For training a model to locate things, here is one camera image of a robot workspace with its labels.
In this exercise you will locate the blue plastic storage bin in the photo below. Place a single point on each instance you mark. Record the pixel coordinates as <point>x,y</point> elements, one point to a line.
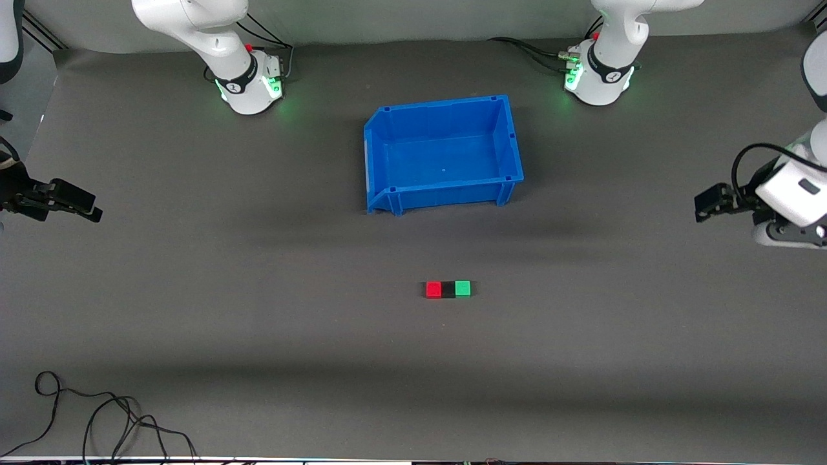
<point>446,158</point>

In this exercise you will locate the small red cube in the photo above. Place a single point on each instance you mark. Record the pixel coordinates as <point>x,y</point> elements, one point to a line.
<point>433,290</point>

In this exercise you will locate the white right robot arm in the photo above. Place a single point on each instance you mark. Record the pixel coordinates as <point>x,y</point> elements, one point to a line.
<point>216,39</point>

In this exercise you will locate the small black cube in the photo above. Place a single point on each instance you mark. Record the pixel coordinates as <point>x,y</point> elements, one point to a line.
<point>448,290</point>

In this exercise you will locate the black rods behind table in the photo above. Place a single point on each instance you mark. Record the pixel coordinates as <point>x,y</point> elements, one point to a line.
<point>42,32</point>

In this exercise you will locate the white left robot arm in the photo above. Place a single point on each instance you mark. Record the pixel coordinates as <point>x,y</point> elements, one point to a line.
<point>791,194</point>

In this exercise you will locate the dark grey table mat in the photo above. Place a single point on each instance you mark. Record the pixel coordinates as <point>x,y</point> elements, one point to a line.
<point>387,368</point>

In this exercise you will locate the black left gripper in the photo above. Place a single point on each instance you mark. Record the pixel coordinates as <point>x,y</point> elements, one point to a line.
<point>740,196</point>

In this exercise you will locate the small green cube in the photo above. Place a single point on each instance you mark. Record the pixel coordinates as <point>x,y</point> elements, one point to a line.
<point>463,288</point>

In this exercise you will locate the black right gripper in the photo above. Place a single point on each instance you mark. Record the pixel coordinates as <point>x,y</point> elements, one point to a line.
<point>19,194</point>

